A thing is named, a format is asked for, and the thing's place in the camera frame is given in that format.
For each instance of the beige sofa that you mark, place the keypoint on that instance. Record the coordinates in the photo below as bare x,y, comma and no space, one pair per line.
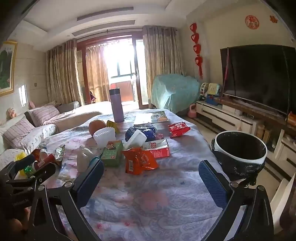
76,118

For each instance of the silver foil wrapper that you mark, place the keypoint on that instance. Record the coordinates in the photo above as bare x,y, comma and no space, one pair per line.
59,154

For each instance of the black television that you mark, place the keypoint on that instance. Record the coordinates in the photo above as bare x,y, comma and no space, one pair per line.
259,74

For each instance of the white bin black liner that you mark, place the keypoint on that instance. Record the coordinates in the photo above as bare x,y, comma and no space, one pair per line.
240,169

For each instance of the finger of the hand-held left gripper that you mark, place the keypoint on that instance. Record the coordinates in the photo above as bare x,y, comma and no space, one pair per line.
41,172
23,161

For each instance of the red and white carton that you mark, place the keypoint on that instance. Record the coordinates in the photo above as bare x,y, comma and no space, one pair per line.
159,149

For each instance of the person's left hand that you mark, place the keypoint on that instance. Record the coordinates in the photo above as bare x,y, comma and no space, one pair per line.
17,224

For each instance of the small red wall decal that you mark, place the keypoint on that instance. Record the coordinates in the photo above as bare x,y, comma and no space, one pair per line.
273,19

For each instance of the small striped pink pillow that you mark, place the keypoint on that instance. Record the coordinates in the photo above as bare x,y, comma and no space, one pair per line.
45,114

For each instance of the turquoise cover cloth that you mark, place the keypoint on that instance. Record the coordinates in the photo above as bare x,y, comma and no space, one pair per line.
173,92

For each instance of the blue snack packet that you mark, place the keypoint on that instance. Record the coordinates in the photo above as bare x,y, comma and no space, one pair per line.
150,133

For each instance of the yellow green wrapper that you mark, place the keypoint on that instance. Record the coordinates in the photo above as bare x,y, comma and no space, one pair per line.
20,157

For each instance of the white television cabinet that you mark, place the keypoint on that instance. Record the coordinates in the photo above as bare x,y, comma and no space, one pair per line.
222,115

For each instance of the sheer beige curtain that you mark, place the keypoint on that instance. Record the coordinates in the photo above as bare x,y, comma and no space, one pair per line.
97,74

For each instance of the orange snack packet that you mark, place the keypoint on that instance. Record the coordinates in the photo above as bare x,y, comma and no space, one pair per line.
138,161

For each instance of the round red wall decal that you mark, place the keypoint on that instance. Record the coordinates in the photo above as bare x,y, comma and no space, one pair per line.
252,22

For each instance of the orange toy cash register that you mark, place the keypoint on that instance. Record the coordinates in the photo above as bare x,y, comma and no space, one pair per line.
291,119

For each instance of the pink ribbon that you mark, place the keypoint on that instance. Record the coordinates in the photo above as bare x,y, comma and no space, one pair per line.
227,69

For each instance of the green carton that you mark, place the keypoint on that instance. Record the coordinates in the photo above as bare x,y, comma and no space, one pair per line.
112,153

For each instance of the orange fruit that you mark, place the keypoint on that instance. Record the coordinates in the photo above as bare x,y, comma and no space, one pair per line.
96,127

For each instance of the red snack packet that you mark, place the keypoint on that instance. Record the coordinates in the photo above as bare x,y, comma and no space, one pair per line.
179,129

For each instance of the large striped pink pillow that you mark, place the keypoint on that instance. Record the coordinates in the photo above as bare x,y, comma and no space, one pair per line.
18,134

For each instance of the grey cushion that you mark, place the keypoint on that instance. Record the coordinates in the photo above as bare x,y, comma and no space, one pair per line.
68,106

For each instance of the wooden toy frame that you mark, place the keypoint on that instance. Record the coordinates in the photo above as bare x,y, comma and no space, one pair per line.
267,136

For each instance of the white foam block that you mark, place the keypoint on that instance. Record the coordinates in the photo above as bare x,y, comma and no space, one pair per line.
136,139

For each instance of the pink kettlebell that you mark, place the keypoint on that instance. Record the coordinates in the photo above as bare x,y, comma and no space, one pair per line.
192,113

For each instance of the blond doll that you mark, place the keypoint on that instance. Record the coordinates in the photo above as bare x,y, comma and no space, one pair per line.
11,113

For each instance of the white chair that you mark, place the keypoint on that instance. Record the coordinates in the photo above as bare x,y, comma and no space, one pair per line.
282,197

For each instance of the white patterned cushion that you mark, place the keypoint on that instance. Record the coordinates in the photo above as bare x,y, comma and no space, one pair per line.
39,138

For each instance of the wooden balcony door frame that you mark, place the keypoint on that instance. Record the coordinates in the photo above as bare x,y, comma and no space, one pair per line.
83,69

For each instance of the yellow green toy box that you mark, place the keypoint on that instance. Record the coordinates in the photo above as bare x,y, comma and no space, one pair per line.
214,89

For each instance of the stack of yellow jars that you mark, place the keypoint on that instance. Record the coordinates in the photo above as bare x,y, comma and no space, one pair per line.
260,131

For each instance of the white round toy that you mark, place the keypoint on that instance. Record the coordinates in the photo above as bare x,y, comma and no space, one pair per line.
204,89

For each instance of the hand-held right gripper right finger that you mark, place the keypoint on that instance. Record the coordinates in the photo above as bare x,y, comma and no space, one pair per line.
212,185

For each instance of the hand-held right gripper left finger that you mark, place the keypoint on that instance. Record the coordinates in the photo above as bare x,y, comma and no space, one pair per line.
91,178

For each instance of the framed painting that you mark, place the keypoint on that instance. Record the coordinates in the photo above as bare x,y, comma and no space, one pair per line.
7,69

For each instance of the picture book stack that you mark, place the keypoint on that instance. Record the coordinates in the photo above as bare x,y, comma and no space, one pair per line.
150,118

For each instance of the wide beige curtain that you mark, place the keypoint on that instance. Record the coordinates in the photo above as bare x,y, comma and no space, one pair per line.
62,74

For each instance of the yellow snack packet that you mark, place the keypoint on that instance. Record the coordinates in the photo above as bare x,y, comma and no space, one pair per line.
112,125

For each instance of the red plastic wrapper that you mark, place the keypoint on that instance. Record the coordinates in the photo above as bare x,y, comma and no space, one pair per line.
45,160

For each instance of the purple thermos bottle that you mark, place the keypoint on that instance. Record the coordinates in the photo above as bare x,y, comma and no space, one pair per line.
116,106

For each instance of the blue toy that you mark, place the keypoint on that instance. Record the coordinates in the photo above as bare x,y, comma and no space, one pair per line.
211,100

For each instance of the tall beige curtain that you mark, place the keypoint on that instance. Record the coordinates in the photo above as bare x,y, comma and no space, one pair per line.
161,64

